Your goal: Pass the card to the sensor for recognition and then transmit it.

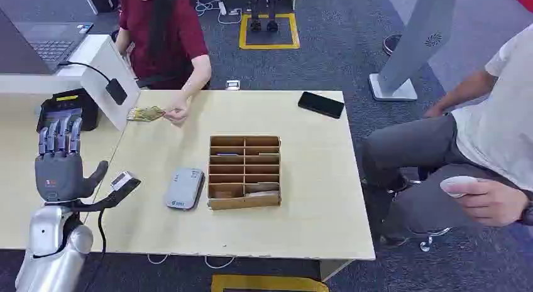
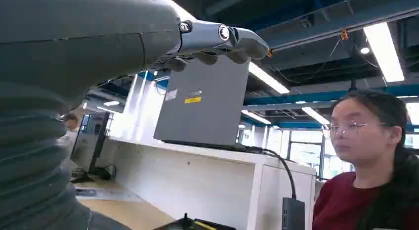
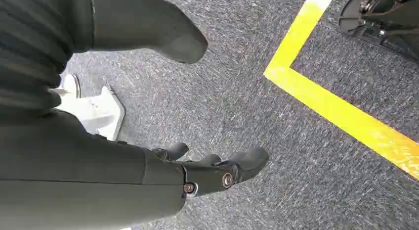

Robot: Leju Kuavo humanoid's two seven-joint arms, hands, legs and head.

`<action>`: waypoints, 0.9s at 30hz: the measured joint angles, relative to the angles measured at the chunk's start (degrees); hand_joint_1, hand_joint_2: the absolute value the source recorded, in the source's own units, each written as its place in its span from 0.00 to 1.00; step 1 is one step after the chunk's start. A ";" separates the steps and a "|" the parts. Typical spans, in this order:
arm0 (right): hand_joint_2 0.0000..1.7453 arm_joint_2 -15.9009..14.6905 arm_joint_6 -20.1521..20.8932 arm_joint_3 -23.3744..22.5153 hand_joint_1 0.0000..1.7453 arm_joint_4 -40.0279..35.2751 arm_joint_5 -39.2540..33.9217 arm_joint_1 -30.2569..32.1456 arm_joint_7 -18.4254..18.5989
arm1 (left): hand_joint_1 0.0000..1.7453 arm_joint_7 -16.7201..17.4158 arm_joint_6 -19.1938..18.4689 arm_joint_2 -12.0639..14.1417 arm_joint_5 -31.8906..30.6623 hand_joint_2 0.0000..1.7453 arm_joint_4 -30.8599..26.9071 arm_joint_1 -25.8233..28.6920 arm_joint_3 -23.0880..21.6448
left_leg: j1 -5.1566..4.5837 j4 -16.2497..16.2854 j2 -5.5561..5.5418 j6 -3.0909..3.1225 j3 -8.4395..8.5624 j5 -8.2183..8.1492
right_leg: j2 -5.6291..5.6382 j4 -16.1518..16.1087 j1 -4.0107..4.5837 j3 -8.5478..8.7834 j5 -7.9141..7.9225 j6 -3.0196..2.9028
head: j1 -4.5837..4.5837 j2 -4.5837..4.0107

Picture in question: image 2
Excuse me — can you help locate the short ceiling light strip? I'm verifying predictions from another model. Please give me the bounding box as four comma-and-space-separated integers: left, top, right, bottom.
241, 110, 272, 125
301, 107, 331, 126

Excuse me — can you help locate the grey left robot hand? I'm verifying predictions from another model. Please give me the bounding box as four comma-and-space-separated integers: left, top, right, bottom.
0, 0, 270, 115

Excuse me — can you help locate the black cable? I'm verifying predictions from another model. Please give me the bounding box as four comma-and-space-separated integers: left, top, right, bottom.
244, 146, 297, 200

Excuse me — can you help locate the white desk partition shelf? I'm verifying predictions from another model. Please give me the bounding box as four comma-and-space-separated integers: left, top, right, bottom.
104, 137, 318, 230

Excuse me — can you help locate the dark grey adapter hub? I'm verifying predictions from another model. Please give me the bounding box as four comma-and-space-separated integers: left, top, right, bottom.
282, 197, 306, 230

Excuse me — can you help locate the person with glasses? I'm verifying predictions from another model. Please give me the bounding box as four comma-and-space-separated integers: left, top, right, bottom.
312, 90, 419, 230

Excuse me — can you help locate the person in background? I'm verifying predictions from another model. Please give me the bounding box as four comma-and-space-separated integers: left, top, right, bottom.
59, 112, 80, 147

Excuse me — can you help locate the black monitor on stand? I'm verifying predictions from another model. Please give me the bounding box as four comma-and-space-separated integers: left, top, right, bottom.
70, 112, 114, 184

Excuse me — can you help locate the ribbed grey left arm sleeve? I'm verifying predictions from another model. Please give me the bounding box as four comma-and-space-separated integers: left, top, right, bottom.
0, 80, 131, 230

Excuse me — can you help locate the black and yellow device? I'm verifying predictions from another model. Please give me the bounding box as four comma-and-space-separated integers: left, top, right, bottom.
153, 213, 237, 230

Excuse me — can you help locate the grey open laptop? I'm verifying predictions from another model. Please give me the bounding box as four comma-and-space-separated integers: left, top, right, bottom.
153, 55, 251, 150

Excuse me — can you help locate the long ceiling light strip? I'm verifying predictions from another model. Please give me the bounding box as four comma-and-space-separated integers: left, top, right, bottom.
248, 62, 291, 95

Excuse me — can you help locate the long ceiling light panel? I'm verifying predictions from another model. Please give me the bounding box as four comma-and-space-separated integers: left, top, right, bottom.
362, 22, 405, 83

